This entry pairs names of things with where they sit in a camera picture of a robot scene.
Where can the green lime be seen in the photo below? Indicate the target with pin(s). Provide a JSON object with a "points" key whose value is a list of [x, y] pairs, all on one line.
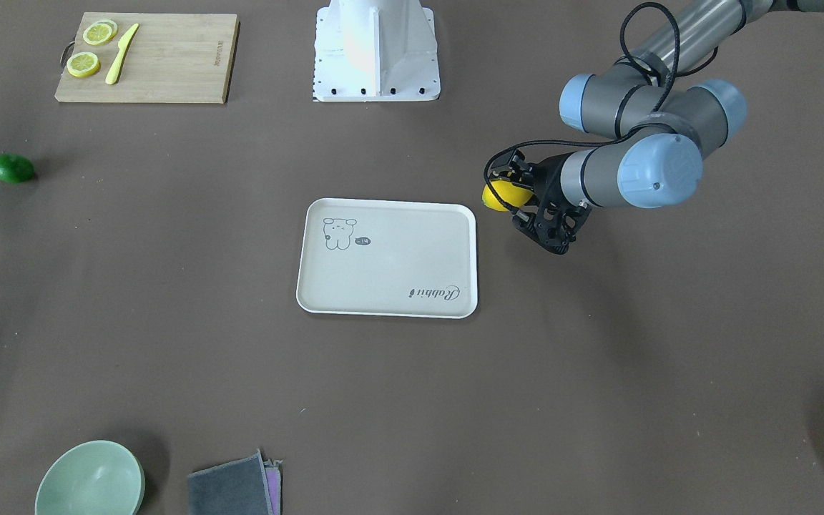
{"points": [[15, 169]]}

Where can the mint green bowl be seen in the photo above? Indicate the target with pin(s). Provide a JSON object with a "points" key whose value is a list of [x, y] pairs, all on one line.
{"points": [[98, 477]]}

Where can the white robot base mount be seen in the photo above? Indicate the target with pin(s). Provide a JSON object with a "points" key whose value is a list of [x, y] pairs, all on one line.
{"points": [[375, 51]]}

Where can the cream rabbit print tray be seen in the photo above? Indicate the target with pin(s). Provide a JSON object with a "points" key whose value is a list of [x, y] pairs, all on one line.
{"points": [[388, 258]]}

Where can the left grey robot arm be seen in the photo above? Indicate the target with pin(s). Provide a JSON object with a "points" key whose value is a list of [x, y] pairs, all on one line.
{"points": [[652, 141]]}

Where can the yellow lemon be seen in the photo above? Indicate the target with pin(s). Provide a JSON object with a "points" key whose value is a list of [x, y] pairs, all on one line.
{"points": [[503, 195]]}

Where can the grey folded cloth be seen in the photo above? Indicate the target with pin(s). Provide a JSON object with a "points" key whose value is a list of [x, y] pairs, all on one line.
{"points": [[236, 487]]}

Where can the wooden cutting board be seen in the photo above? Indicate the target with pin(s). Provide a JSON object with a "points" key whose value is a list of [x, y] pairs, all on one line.
{"points": [[172, 59]]}

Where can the yellow plastic knife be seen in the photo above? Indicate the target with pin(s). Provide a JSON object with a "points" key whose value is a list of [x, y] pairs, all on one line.
{"points": [[116, 68]]}

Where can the lemon slice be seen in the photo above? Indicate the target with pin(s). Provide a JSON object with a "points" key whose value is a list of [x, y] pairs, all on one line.
{"points": [[83, 64], [100, 32]]}

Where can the purple cloth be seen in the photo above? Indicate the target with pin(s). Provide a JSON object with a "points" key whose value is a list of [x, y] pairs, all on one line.
{"points": [[274, 483]]}

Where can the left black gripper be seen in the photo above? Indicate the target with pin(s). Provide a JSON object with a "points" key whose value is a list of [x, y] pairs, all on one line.
{"points": [[546, 182]]}

